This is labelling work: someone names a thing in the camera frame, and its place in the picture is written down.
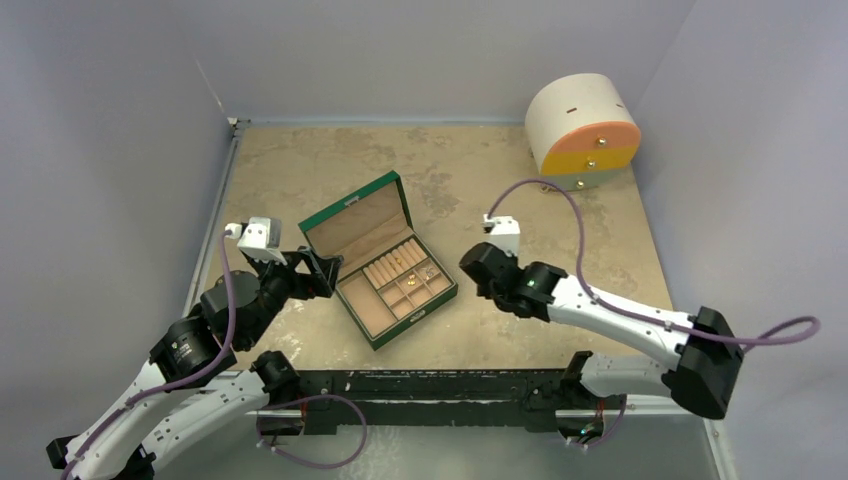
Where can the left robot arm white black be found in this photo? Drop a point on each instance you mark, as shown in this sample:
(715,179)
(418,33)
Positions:
(166,406)

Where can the round drawer cabinet cream orange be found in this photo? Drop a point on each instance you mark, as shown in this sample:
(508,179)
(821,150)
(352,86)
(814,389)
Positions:
(580,132)

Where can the aluminium frame rail left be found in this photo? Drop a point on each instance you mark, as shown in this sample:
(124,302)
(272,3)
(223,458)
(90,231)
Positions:
(210,239)

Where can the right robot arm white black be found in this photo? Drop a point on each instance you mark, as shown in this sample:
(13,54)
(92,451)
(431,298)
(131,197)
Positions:
(678,357)

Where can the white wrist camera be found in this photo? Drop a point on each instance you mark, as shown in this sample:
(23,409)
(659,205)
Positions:
(502,232)
(258,239)

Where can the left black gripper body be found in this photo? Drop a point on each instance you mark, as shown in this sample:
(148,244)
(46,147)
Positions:
(280,283)

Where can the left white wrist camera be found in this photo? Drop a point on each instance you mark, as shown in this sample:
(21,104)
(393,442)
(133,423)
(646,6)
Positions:
(258,239)

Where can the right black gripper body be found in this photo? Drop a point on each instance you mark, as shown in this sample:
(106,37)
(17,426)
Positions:
(480,264)

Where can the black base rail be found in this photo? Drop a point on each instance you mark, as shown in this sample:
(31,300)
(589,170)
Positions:
(548,400)

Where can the green jewelry box with lid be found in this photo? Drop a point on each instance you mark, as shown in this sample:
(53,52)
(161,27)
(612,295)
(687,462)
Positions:
(362,225)

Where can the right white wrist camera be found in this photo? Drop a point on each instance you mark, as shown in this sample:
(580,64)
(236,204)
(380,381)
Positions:
(502,232)

